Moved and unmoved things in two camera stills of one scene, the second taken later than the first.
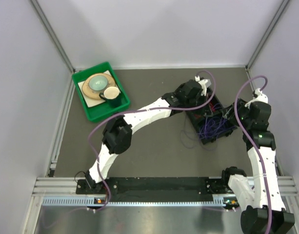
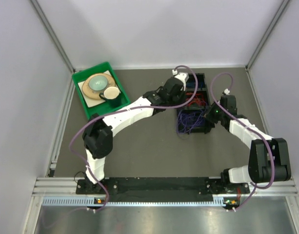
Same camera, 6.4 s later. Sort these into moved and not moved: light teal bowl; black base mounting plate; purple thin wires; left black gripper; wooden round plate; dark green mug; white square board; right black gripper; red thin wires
Moved: purple thin wires; red thin wires; right black gripper; left black gripper
Not moved: white square board; dark green mug; black base mounting plate; wooden round plate; light teal bowl
